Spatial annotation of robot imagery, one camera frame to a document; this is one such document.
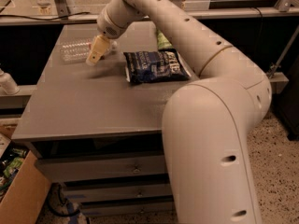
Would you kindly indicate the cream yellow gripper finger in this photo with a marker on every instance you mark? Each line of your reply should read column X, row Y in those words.
column 99, row 47

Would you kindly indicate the clear plastic water bottle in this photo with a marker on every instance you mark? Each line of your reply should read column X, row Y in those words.
column 77, row 51

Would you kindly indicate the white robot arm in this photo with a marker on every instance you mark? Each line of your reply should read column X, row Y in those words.
column 206, row 122

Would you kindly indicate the blue chip bag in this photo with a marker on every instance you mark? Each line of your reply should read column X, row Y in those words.
column 154, row 66

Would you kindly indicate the green chip bag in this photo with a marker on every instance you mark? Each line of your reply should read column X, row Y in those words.
column 162, row 41

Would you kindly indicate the grey drawer cabinet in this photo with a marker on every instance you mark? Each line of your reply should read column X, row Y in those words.
column 98, row 135

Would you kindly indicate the white pipe at left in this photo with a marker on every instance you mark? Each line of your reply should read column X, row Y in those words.
column 7, row 83

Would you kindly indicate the green snack packs in box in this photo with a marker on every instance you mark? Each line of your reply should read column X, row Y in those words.
column 10, row 164

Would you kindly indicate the cardboard box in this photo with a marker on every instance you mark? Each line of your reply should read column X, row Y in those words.
column 26, row 195

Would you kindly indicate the metal frame rail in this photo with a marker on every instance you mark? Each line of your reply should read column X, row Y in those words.
column 68, row 11

